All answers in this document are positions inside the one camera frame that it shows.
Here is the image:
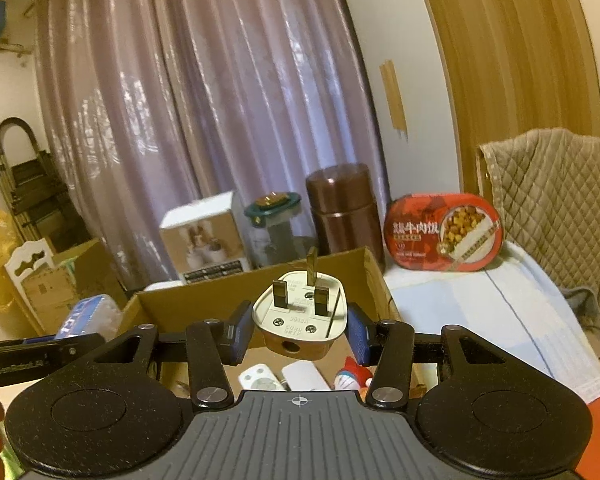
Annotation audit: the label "red cartoon figurine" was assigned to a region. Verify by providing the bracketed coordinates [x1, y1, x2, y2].
[334, 356, 373, 400]

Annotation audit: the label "clear plastic box blue label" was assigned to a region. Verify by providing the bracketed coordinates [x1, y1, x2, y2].
[55, 294, 122, 341]

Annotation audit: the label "white remote control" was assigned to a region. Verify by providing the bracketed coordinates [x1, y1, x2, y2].
[238, 363, 286, 391]

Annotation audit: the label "white square tray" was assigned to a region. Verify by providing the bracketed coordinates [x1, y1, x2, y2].
[282, 361, 332, 391]

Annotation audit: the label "white plug adapter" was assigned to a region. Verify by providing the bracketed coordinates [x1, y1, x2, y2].
[252, 248, 348, 361]

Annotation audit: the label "open brown cardboard box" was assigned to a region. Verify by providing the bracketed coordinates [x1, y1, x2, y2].
[120, 248, 401, 382]

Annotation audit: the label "side cardboard box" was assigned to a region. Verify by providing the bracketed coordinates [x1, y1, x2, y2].
[22, 238, 128, 334]

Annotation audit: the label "white product box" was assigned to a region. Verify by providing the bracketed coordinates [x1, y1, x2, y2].
[159, 191, 251, 284]

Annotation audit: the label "white carved chair back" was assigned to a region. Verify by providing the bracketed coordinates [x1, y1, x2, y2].
[4, 238, 55, 304]

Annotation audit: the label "glass jar green lid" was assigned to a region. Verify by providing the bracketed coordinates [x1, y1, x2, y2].
[244, 192, 316, 268]

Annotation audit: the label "dark folding ladder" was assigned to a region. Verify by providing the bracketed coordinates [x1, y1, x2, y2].
[0, 117, 92, 252]

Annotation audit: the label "checkered blue tablecloth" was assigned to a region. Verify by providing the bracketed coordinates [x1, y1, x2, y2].
[385, 242, 600, 403]

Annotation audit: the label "red beef rice meal box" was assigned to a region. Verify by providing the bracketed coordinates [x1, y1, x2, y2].
[384, 193, 504, 272]

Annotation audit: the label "brown metal canister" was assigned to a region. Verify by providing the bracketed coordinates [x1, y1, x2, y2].
[306, 162, 386, 270]

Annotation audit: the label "beige quilted chair cover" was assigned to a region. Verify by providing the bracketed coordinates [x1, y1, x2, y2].
[477, 128, 600, 296]

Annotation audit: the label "purple curtain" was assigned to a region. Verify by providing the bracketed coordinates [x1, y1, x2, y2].
[35, 0, 389, 288]

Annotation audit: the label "wooden strips on wall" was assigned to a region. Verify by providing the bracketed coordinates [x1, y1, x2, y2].
[379, 60, 407, 136]

